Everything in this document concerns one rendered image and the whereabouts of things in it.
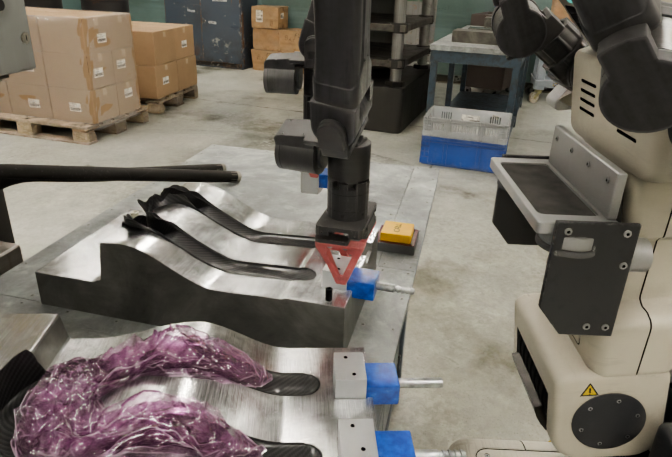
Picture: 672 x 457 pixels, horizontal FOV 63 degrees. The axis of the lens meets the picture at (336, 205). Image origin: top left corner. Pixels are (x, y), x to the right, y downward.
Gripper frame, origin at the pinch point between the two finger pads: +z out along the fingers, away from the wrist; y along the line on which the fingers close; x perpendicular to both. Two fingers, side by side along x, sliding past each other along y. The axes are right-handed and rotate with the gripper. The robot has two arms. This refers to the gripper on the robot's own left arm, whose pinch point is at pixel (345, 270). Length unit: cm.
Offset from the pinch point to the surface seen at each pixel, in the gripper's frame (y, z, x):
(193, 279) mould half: 6.6, 1.5, -21.0
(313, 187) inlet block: -26.4, -1.3, -13.0
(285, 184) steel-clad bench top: -56, 11, -29
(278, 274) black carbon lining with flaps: -0.1, 2.6, -10.5
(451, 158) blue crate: -322, 86, 2
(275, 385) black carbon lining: 19.7, 5.5, -3.6
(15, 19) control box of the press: -38, -28, -86
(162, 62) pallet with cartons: -395, 46, -272
